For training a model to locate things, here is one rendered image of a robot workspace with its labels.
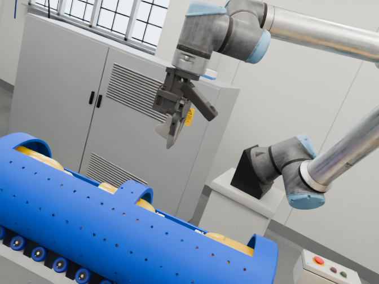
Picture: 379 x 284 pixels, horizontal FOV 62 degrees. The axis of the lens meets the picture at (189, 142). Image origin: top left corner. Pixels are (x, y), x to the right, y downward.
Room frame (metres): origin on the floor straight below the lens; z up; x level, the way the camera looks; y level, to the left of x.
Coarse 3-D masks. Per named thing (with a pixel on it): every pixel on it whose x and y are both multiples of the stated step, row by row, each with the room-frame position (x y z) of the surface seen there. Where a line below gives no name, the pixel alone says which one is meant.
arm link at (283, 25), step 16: (240, 0) 0.93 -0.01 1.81; (256, 16) 0.89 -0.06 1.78; (272, 16) 0.94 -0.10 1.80; (288, 16) 0.95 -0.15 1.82; (304, 16) 0.97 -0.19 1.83; (272, 32) 0.95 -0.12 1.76; (288, 32) 0.96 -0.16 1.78; (304, 32) 0.96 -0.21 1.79; (320, 32) 0.97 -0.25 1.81; (336, 32) 0.98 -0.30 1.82; (352, 32) 1.00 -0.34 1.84; (368, 32) 1.02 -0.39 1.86; (320, 48) 1.01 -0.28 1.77; (336, 48) 1.00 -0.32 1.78; (352, 48) 1.00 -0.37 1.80; (368, 48) 1.01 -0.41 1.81
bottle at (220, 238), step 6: (204, 234) 0.79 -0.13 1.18; (210, 234) 0.78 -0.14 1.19; (216, 234) 0.78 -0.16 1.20; (216, 240) 0.76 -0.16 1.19; (222, 240) 0.76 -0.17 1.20; (228, 240) 0.77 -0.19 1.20; (234, 240) 0.78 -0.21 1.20; (234, 246) 0.76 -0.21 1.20; (240, 246) 0.76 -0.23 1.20; (246, 246) 0.77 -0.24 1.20; (246, 252) 0.75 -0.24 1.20; (252, 252) 0.75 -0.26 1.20
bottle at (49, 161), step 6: (18, 150) 0.88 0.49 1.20; (24, 150) 0.88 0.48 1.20; (30, 150) 0.89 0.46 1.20; (30, 156) 0.87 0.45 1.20; (36, 156) 0.87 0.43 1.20; (42, 156) 0.88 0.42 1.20; (48, 162) 0.86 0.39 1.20; (54, 162) 0.87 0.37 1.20; (60, 168) 0.87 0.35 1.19; (36, 174) 0.84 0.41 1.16
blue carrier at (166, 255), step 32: (0, 160) 0.79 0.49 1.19; (32, 160) 0.81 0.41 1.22; (0, 192) 0.75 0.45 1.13; (32, 192) 0.74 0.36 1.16; (64, 192) 0.75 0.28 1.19; (96, 192) 0.76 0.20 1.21; (128, 192) 0.79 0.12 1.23; (0, 224) 0.78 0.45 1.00; (32, 224) 0.72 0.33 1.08; (64, 224) 0.71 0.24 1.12; (96, 224) 0.71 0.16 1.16; (128, 224) 0.71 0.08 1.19; (160, 224) 0.72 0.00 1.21; (64, 256) 0.73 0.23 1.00; (96, 256) 0.69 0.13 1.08; (128, 256) 0.67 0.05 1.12; (160, 256) 0.67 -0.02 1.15; (192, 256) 0.68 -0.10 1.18; (224, 256) 0.69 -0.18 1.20; (256, 256) 0.70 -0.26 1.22
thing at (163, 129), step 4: (168, 120) 0.80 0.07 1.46; (160, 124) 0.80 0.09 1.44; (164, 124) 0.80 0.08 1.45; (168, 124) 0.80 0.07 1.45; (156, 128) 0.80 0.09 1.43; (160, 128) 0.80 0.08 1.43; (164, 128) 0.80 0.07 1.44; (168, 128) 0.80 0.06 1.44; (176, 128) 0.78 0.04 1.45; (160, 132) 0.80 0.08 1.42; (164, 132) 0.80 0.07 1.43; (168, 132) 0.80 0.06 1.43; (176, 132) 0.80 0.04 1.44; (164, 136) 0.80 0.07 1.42; (168, 136) 0.79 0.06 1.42; (172, 136) 0.78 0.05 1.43; (168, 140) 0.79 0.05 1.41; (172, 140) 0.79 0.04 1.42; (168, 144) 0.80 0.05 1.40; (172, 144) 0.80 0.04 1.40; (168, 148) 0.81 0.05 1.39
